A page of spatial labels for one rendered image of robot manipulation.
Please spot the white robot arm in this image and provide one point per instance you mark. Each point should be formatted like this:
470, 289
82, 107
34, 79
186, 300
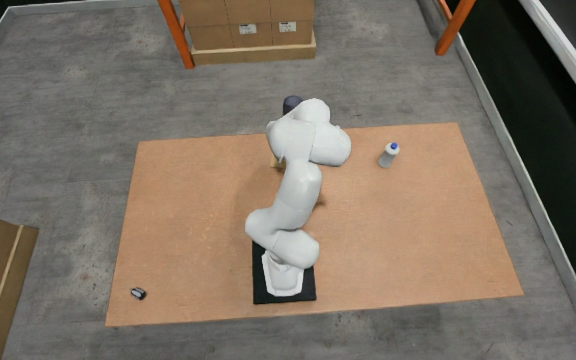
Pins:
302, 144

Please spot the beige flat mat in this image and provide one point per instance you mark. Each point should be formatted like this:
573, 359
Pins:
274, 162

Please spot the small bottle with blue cap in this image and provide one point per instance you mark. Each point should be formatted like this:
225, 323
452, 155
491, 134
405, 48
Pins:
388, 155

